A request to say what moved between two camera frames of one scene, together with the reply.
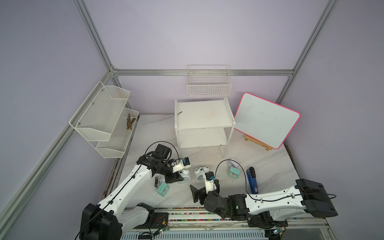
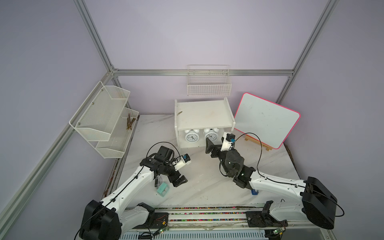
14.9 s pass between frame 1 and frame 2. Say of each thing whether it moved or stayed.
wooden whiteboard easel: stayed
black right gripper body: moved
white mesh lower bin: stayed
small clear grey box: stayed
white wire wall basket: stayed
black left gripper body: stayed
